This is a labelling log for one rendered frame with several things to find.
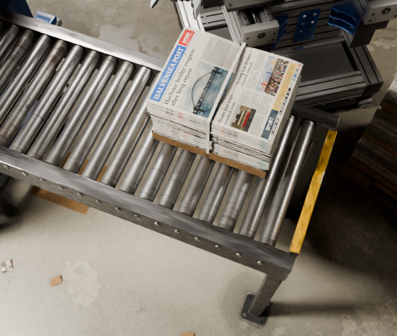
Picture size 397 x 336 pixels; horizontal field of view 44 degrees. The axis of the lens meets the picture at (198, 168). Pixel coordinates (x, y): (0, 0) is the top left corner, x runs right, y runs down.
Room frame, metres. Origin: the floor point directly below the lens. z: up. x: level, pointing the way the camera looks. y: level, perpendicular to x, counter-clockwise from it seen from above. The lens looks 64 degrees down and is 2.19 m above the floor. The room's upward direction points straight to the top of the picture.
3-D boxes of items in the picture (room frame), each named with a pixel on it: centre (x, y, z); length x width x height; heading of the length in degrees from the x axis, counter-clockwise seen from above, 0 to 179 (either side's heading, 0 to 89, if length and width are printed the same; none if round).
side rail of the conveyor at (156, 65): (1.08, 0.17, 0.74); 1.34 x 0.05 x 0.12; 68
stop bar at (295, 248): (0.59, -0.35, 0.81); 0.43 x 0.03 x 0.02; 158
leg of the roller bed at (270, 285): (0.38, -0.24, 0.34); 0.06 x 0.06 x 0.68; 68
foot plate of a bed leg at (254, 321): (0.38, -0.24, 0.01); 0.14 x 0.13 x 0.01; 158
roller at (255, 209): (0.66, -0.22, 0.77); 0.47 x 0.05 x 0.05; 158
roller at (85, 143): (0.87, 0.32, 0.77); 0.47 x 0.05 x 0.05; 158
